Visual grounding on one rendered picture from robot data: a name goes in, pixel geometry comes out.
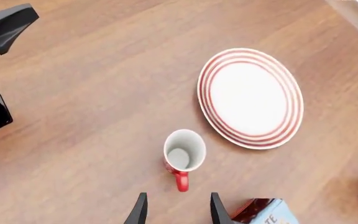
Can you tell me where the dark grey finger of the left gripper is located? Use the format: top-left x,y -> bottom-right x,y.
0,3 -> 40,56

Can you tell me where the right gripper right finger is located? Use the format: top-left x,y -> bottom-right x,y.
210,192 -> 236,224

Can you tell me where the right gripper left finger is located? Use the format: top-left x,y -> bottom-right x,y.
124,192 -> 149,224

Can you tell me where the red mug white inside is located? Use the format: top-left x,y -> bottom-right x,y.
162,129 -> 207,193

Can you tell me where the white plate with red rings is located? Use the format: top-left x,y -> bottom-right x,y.
196,47 -> 305,151

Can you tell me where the blue and brown food box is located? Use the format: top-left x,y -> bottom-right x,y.
230,198 -> 301,224

